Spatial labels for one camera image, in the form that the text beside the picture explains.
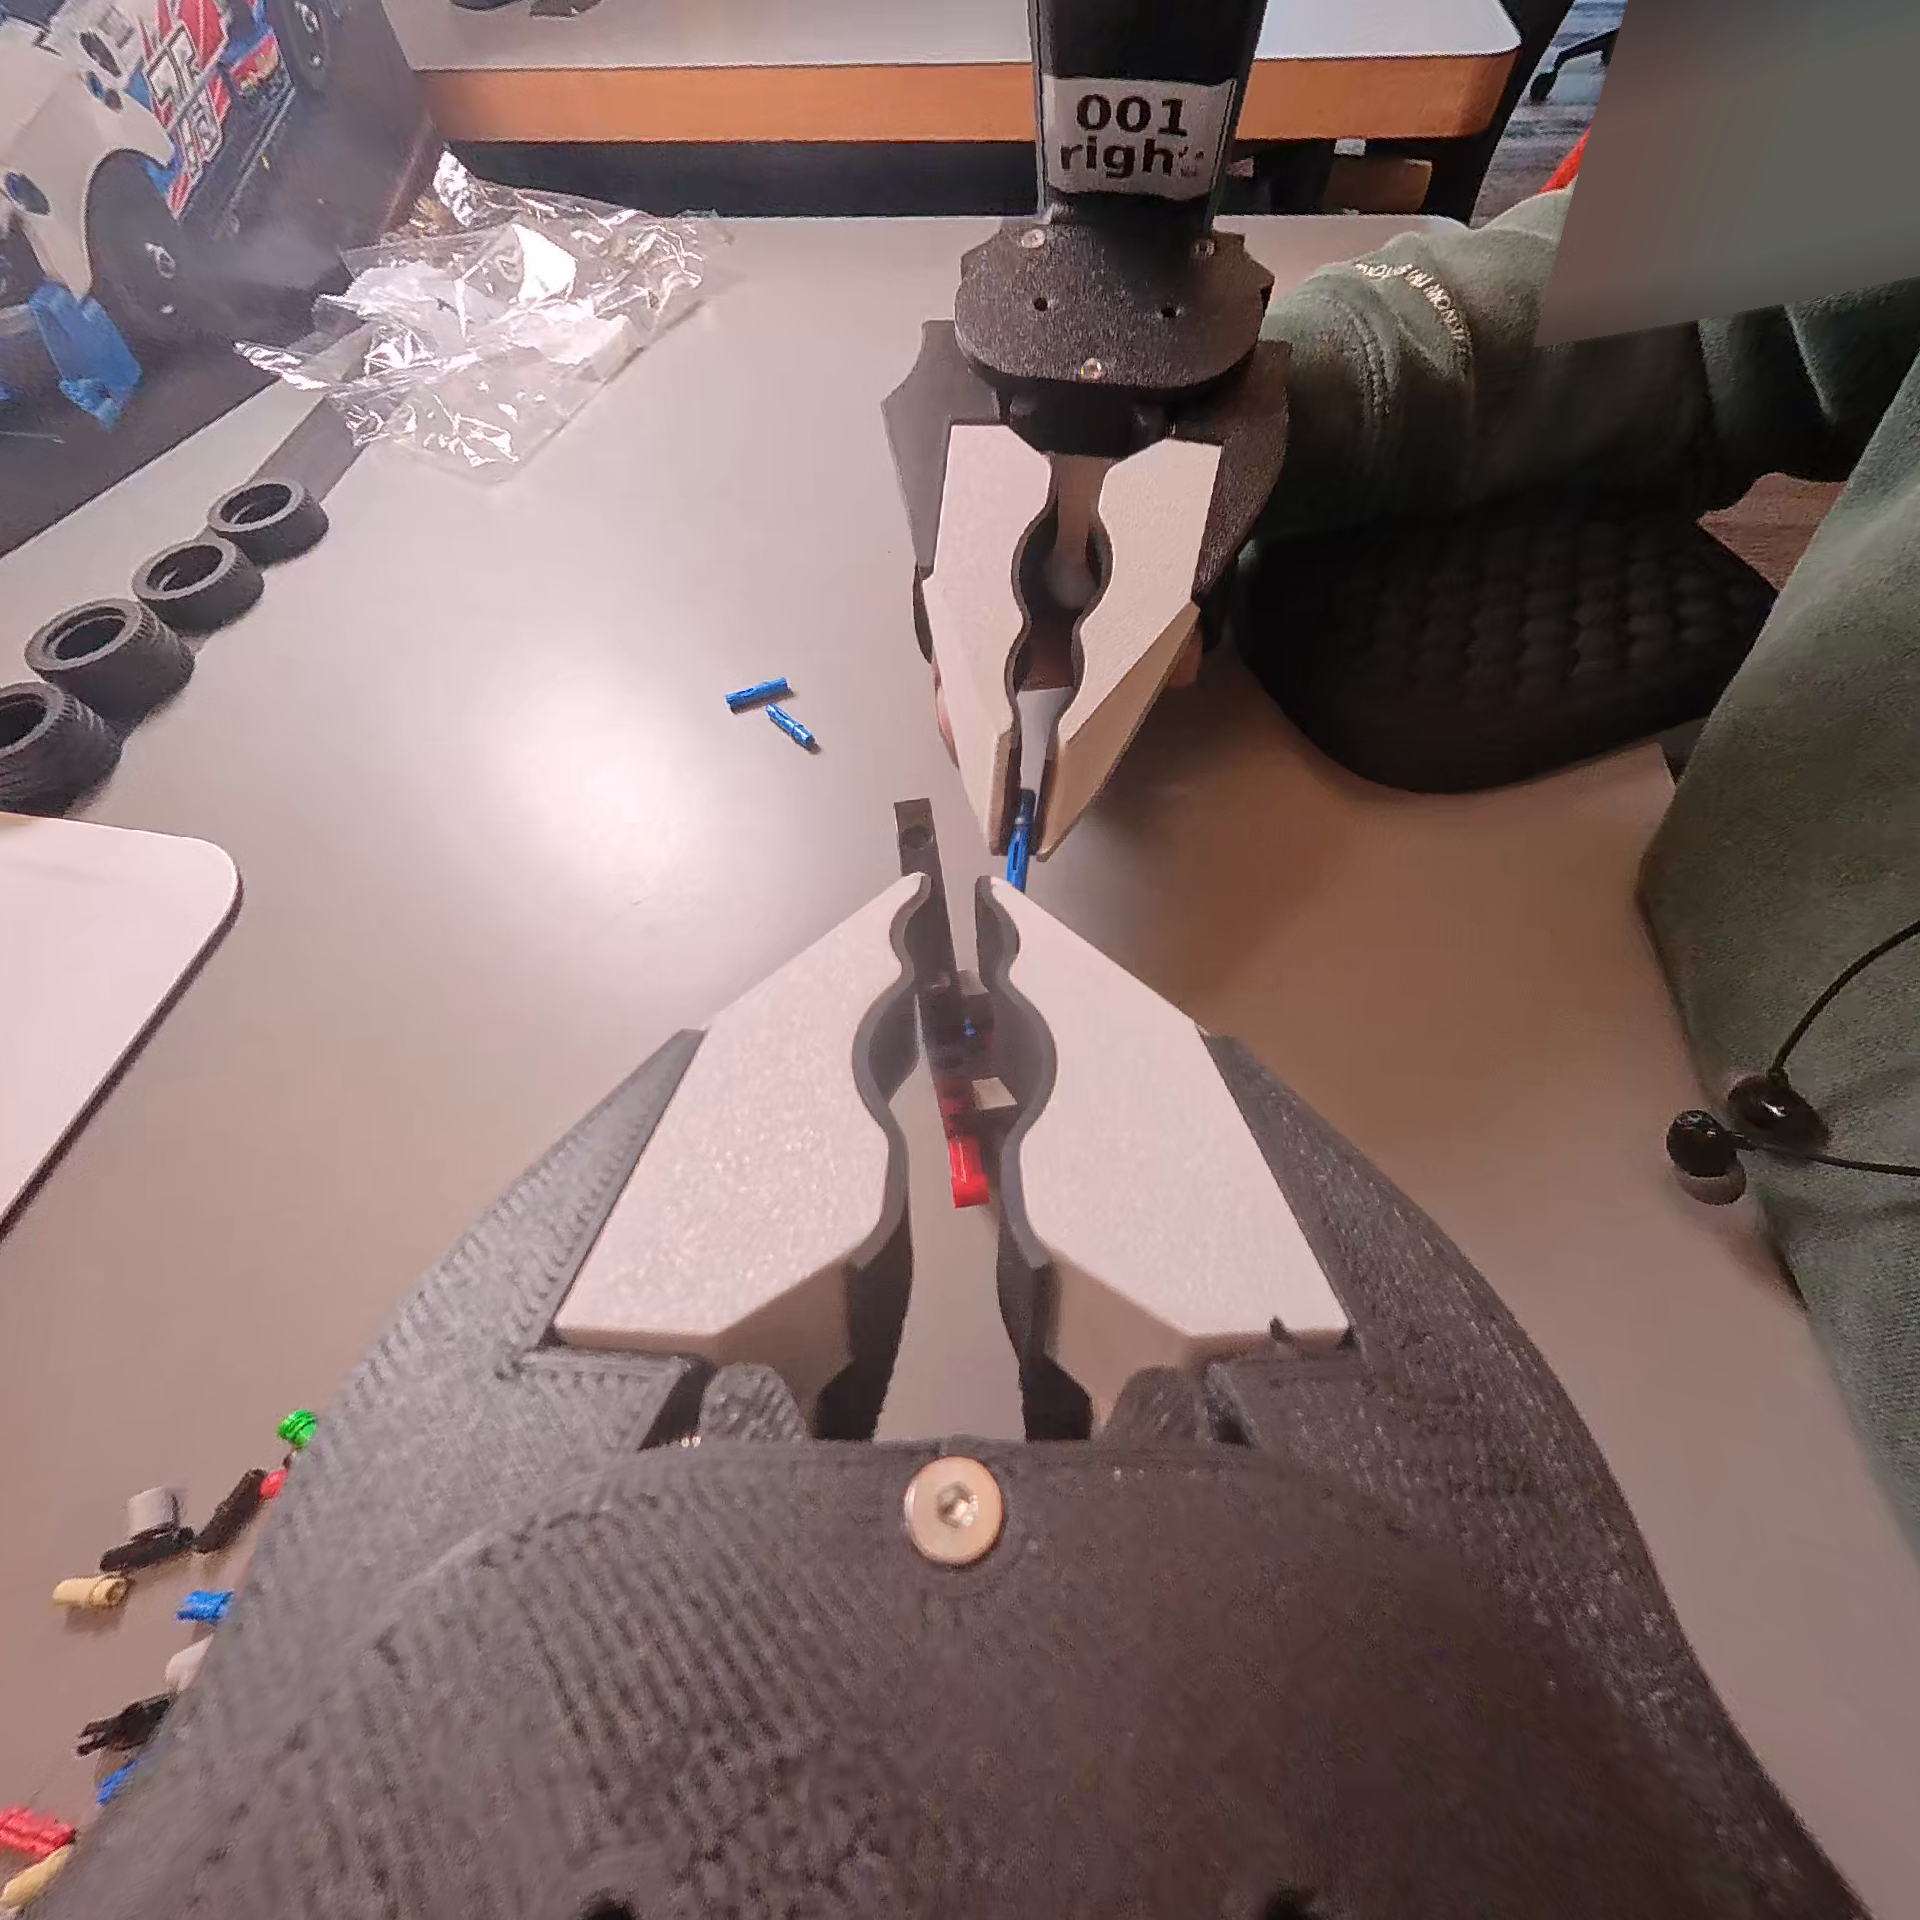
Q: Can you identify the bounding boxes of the person's right forearm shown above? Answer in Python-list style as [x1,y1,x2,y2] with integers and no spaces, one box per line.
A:
[1253,193,1865,541]

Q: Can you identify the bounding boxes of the black lego set box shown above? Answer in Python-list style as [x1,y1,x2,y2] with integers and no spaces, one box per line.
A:
[0,0,433,558]

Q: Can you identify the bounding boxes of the pile of small lego pieces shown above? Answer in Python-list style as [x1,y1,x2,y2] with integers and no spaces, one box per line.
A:
[0,1407,320,1903]

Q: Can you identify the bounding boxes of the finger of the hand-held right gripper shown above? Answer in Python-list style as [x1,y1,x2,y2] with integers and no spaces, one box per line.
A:
[1034,440,1218,856]
[914,421,1055,847]

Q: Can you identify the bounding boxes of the clear plastic bag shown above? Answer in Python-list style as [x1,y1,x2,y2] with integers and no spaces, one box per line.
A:
[241,149,726,480]

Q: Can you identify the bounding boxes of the wooden side table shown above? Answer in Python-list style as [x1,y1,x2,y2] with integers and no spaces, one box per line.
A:
[384,0,1526,145]

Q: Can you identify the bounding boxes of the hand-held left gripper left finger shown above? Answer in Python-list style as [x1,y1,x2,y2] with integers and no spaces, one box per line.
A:
[547,878,940,1443]

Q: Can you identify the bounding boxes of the black lego frame assembly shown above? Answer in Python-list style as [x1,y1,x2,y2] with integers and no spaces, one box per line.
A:
[897,798,1029,1210]

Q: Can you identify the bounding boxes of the person's right hand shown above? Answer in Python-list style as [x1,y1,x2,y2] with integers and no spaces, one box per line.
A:
[927,601,1230,770]

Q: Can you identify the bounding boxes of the black wired earphones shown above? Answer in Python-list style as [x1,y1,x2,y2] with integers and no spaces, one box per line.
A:
[1671,920,1920,1204]

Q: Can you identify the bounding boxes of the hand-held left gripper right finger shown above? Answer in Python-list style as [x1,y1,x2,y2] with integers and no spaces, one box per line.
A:
[973,878,1353,1440]

